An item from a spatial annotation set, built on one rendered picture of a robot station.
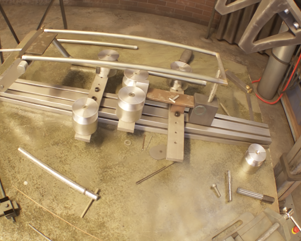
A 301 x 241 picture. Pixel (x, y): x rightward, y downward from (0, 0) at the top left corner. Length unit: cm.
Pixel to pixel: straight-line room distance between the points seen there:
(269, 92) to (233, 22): 93
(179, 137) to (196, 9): 287
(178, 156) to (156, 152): 6
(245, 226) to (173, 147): 22
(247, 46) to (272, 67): 213
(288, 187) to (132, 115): 76
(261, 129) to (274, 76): 177
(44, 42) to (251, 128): 50
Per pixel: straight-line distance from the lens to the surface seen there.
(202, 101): 57
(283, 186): 108
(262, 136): 67
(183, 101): 57
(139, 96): 53
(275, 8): 24
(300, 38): 27
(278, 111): 252
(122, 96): 52
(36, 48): 54
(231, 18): 301
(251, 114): 74
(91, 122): 49
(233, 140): 63
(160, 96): 56
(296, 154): 102
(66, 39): 86
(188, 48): 55
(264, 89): 250
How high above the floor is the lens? 131
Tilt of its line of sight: 43 degrees down
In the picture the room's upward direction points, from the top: 14 degrees clockwise
